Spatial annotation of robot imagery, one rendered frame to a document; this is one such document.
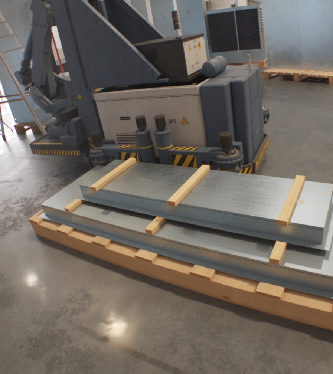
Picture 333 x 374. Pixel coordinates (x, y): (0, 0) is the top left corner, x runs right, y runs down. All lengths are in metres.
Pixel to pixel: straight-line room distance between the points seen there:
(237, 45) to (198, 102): 5.68
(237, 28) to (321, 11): 2.45
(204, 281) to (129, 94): 1.71
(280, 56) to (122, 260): 5.62
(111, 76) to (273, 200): 1.82
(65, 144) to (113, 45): 1.21
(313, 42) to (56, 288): 5.76
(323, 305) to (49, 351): 1.35
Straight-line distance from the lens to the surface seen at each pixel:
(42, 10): 3.47
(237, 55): 8.09
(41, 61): 3.60
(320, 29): 6.32
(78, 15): 3.01
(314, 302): 1.56
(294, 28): 6.58
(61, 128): 3.65
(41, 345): 1.84
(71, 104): 3.71
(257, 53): 7.99
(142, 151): 2.61
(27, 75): 4.27
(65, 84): 3.72
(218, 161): 2.30
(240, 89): 2.44
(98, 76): 2.98
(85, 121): 3.27
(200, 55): 2.89
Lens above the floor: 1.33
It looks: 28 degrees down
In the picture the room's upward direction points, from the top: 11 degrees counter-clockwise
